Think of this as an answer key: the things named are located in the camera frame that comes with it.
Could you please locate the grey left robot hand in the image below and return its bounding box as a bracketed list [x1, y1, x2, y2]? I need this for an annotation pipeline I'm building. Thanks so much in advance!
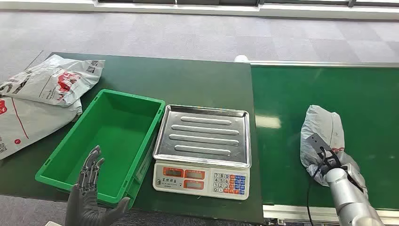
[64, 145, 131, 226]

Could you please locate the white courier package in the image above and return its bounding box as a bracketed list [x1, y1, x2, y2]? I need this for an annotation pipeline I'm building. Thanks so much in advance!
[300, 105, 368, 194]

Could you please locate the large white package red line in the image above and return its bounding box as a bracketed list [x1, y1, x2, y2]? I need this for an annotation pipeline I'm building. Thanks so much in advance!
[0, 95, 83, 160]

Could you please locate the white package with red print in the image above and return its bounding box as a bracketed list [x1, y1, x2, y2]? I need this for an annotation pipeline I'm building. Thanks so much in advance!
[0, 54, 105, 107]

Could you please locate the green conveyor belt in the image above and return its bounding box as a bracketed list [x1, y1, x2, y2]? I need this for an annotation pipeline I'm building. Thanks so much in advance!
[251, 65, 399, 210]

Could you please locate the green plastic crate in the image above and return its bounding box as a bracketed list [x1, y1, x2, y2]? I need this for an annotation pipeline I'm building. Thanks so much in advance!
[35, 89, 166, 209]

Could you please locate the white electronic scale body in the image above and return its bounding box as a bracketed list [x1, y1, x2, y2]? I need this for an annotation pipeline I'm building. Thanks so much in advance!
[152, 160, 251, 201]

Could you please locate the steel scale tray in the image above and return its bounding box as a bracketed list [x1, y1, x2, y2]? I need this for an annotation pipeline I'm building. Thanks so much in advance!
[152, 104, 252, 169]

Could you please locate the white window sill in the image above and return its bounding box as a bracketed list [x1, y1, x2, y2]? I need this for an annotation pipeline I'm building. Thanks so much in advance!
[0, 0, 399, 20]

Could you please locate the silver conveyor side rail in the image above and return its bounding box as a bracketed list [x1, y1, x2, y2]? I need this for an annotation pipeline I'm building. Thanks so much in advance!
[263, 204, 399, 226]
[247, 60, 399, 68]

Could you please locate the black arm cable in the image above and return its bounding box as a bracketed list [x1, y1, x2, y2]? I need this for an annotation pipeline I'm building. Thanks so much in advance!
[306, 147, 343, 226]

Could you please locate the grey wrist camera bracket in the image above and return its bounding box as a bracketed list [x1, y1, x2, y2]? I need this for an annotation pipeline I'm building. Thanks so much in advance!
[306, 133, 332, 156]

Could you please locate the dark window frame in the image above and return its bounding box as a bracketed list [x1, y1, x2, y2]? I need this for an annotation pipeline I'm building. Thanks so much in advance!
[98, 0, 399, 8]

